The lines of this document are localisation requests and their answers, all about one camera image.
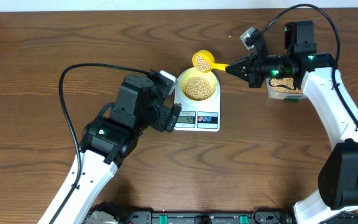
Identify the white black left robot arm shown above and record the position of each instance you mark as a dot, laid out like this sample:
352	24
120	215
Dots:
110	138

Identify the yellow measuring scoop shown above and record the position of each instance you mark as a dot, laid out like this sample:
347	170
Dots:
204	62

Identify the yellow bowl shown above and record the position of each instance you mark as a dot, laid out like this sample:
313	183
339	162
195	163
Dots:
198	86

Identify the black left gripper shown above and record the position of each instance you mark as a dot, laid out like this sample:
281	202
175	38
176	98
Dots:
167	118

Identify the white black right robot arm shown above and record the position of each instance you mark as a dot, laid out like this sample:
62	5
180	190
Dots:
320	81

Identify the white digital kitchen scale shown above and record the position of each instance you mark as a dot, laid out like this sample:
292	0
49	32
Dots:
198	115

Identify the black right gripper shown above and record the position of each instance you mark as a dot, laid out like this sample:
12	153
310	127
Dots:
252	74

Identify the clear plastic soybean container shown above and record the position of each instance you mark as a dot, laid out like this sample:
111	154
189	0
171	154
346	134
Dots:
283	89

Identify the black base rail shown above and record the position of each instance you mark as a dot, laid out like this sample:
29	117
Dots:
108	212

